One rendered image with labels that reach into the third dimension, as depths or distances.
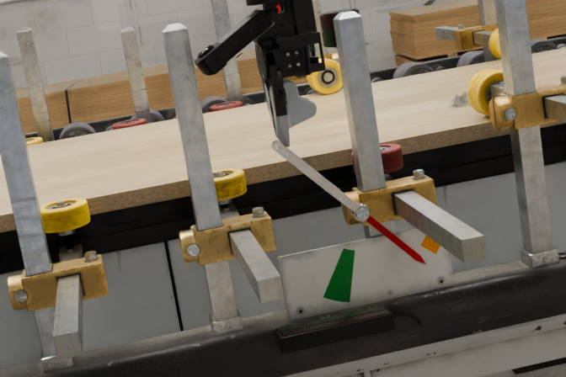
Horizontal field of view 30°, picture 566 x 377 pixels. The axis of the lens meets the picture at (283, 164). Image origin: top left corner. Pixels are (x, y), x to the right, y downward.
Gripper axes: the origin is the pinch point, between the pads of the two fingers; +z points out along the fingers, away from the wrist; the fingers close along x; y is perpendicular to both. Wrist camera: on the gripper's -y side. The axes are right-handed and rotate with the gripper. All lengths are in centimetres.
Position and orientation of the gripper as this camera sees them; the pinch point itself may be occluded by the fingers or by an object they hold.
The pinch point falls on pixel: (280, 138)
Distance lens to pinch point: 146.4
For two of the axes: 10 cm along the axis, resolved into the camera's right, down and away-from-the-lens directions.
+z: 1.6, 9.7, 2.0
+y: 9.7, -1.9, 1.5
